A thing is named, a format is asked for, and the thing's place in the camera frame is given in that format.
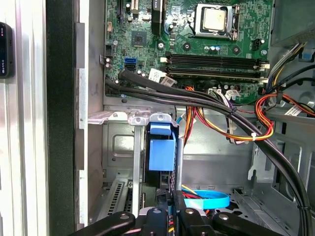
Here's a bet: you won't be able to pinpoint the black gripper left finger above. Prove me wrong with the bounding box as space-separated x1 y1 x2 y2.
67 188 171 236

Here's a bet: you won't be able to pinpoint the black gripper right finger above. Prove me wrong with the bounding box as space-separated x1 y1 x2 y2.
172 190 284 236

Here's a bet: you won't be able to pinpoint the orange disk power wire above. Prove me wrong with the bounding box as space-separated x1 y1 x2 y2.
181 184 206 200

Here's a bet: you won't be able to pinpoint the blue data wire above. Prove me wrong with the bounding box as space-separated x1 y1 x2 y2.
183 189 231 210

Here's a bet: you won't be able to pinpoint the hard disk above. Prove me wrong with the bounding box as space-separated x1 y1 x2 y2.
144 121 179 197

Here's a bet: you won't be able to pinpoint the metal disk bay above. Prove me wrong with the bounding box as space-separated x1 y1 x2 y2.
87 110 185 222

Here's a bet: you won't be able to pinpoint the metal optical drive cage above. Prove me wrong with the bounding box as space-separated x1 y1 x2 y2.
247 108 315 236

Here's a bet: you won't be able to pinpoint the black open PC case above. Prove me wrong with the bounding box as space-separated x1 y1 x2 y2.
45 0 315 236

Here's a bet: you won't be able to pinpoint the black RAM slot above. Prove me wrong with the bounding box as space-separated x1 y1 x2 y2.
164 65 270 83
159 53 270 67

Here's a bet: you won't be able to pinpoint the green motherboard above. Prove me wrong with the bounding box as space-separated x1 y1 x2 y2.
104 0 274 104

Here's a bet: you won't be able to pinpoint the CPU socket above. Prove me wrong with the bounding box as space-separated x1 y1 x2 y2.
193 3 241 41

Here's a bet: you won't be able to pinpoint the silver CPU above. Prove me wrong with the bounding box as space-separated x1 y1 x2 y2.
201 7 228 32

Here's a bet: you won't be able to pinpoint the grey power supply unit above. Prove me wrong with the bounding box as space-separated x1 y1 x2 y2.
269 0 315 47

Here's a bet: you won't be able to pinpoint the small black device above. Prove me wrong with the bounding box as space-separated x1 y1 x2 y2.
0 21 14 79

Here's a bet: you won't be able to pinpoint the orange wire bundle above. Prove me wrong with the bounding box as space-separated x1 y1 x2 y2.
183 86 315 146

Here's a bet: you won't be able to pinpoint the black cable bundle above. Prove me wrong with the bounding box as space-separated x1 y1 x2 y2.
104 67 313 236

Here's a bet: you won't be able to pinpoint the yellow black power wires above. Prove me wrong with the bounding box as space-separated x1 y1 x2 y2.
264 41 308 91

